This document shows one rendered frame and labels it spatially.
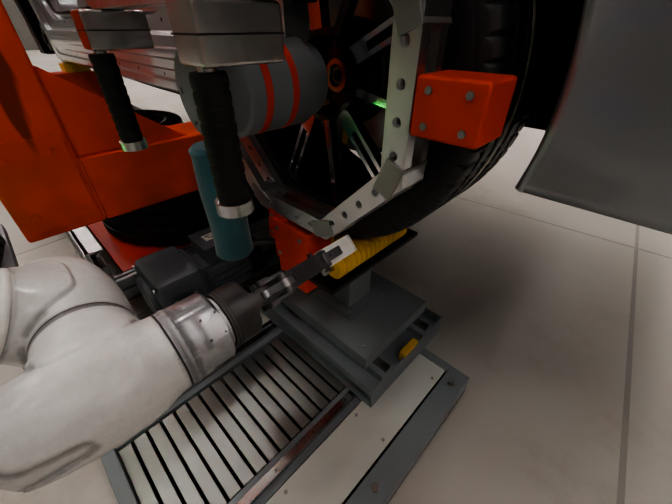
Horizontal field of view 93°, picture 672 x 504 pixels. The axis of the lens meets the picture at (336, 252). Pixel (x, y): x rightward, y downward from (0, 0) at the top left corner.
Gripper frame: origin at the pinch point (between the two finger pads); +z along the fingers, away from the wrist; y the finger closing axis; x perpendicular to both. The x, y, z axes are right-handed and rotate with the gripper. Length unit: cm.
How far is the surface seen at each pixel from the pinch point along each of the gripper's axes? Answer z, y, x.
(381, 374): 15.2, -31.7, -35.0
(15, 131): -27, -37, 54
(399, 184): 7.3, 11.6, 3.7
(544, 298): 101, -28, -62
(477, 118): 7.2, 25.0, 4.8
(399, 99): 7.3, 18.2, 12.5
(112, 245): -17, -95, 43
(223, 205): -15.0, 6.6, 11.2
